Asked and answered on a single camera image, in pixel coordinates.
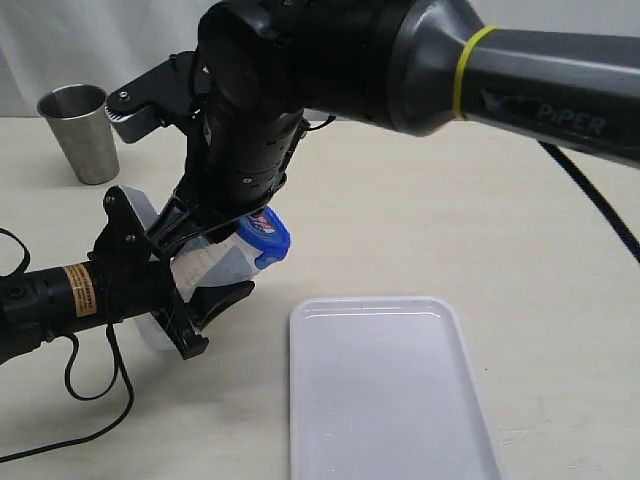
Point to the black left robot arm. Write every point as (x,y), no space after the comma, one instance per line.
(40,306)

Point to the stainless steel cup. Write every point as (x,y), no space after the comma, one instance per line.
(76,116)

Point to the blue container lid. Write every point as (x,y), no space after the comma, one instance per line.
(267,235)

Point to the white rectangular tray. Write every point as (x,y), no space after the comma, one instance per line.
(383,388)

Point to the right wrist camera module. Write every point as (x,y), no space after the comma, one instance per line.
(170,94)

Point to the clear tall plastic container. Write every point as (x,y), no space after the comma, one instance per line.
(203,264)

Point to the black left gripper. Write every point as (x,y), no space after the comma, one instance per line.
(136,282)

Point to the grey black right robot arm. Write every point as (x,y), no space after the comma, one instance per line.
(405,66)

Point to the white backdrop curtain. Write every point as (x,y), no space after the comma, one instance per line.
(49,44)

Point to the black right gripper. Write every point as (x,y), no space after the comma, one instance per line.
(235,164)

